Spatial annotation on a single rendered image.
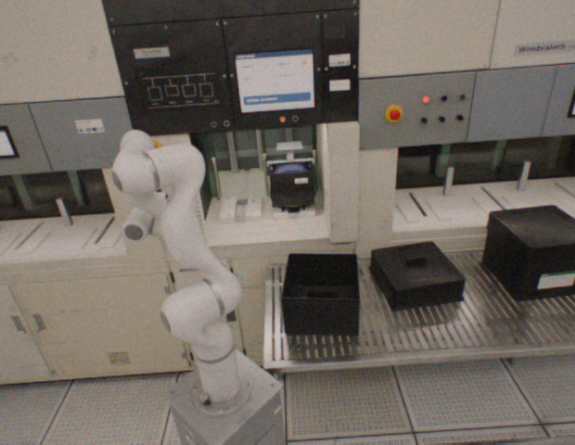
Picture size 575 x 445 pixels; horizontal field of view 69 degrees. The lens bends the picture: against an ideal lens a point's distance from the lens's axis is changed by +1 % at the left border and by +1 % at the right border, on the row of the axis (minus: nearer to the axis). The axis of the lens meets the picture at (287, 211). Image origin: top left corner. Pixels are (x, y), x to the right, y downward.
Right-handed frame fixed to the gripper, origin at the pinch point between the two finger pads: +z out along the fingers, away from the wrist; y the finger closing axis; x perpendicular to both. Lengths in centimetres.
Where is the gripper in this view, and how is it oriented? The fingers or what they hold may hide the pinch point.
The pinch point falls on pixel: (157, 191)
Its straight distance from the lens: 173.7
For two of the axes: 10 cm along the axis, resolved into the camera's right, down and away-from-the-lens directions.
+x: -0.6, -8.8, -4.8
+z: -0.3, -4.8, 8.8
